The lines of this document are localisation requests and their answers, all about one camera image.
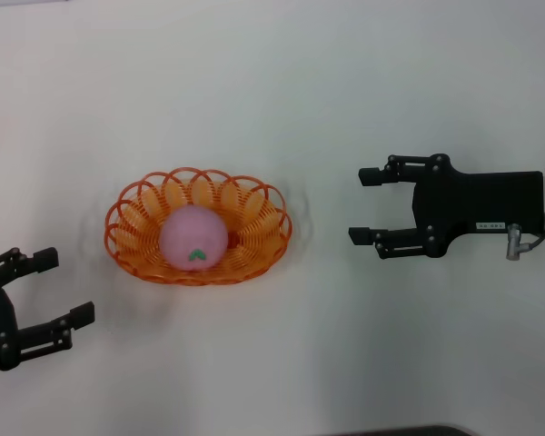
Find orange woven plastic basket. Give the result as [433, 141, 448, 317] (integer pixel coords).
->
[103, 166, 295, 288]

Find black robot torso edge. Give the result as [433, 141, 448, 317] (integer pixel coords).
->
[330, 423, 474, 436]

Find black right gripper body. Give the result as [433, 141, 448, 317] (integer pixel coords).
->
[411, 153, 545, 261]

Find pink peach with green leaf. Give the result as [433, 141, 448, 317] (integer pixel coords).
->
[158, 203, 231, 273]

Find silver cable connector fitting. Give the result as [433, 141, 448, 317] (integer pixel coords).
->
[505, 222, 545, 262]

